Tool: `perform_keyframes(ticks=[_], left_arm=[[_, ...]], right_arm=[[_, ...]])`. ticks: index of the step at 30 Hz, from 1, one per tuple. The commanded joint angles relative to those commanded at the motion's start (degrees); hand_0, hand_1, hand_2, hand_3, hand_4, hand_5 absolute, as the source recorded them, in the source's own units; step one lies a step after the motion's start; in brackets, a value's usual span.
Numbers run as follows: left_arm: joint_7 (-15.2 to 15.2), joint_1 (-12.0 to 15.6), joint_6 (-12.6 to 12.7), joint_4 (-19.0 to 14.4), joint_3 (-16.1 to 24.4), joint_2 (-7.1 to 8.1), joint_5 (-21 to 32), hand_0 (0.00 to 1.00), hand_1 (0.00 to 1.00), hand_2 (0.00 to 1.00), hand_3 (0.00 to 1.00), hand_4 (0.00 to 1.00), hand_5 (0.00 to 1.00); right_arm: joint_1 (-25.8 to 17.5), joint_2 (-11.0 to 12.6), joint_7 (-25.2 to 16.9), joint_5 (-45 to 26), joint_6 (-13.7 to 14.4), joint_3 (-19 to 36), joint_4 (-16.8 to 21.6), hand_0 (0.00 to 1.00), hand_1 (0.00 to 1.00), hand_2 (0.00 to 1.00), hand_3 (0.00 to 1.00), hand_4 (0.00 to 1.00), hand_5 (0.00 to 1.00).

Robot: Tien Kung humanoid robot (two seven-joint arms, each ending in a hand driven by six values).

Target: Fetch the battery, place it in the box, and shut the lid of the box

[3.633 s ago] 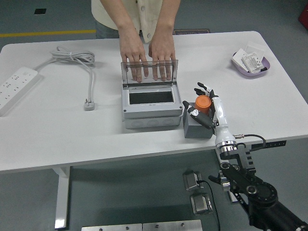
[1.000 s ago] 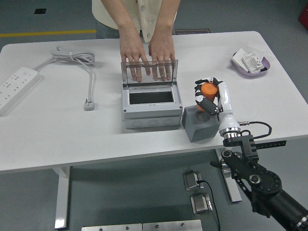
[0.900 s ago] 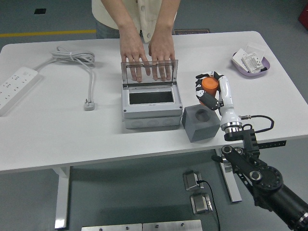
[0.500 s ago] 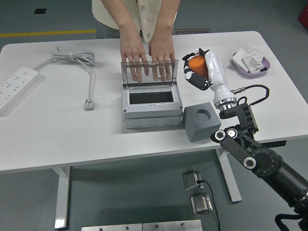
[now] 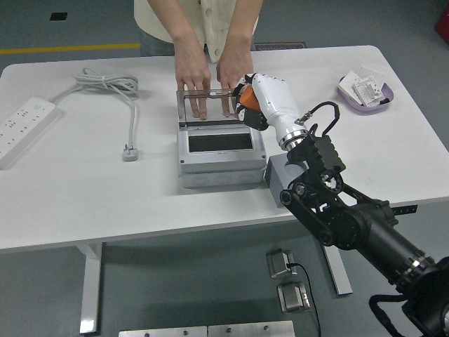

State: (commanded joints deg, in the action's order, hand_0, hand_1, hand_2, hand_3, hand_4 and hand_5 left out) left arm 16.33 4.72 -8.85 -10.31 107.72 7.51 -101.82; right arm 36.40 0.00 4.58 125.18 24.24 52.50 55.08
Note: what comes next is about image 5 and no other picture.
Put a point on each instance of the person's left hand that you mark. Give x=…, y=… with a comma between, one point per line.
x=233, y=70

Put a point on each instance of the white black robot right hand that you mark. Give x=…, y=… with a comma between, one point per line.
x=277, y=102

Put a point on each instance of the person's right hand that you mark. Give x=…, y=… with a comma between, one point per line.
x=193, y=73

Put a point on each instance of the orange cylindrical battery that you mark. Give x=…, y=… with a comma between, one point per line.
x=249, y=98

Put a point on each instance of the transparent hinged box lid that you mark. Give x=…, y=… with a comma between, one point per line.
x=181, y=105

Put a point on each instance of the person's left forearm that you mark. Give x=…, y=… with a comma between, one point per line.
x=243, y=28

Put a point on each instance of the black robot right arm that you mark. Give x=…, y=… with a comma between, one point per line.
x=368, y=228

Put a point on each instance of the person's right forearm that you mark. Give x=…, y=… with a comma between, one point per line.
x=175, y=24

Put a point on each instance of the grey cube battery holder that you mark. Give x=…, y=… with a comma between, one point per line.
x=277, y=172

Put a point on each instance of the grey plastic junction box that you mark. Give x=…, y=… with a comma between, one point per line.
x=221, y=165

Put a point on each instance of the dark floor mat with text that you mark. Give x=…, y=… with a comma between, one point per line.
x=279, y=46

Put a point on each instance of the person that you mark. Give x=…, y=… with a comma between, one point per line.
x=214, y=21

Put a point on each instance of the white plain card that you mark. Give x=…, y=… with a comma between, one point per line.
x=349, y=86

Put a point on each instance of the white printed component card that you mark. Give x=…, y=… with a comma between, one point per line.
x=368, y=91

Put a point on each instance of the clear plastic package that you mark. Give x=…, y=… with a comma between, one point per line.
x=372, y=70

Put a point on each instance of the purple shallow tray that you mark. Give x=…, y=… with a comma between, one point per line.
x=387, y=93

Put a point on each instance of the yellow floor tape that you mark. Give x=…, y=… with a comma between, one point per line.
x=70, y=48

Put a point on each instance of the black square floor plate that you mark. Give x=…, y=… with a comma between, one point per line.
x=58, y=16

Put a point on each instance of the small metal floor socket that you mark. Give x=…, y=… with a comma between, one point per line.
x=279, y=263

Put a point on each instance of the black desk control panel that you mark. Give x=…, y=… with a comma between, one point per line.
x=407, y=209

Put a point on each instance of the white power strip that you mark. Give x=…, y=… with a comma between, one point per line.
x=21, y=130

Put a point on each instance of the red object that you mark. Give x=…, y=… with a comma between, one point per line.
x=442, y=21

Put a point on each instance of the white table right leg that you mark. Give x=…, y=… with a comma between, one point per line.
x=342, y=277

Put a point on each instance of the white table leg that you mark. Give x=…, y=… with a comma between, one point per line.
x=342, y=277
x=90, y=288

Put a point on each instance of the large metal floor socket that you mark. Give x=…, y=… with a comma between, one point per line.
x=293, y=298

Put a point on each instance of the metal plate with screws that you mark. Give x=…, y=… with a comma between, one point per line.
x=250, y=329

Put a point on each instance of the white table left leg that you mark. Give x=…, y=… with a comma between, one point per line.
x=90, y=288

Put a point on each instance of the wide metal plate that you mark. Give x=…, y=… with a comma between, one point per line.
x=161, y=332

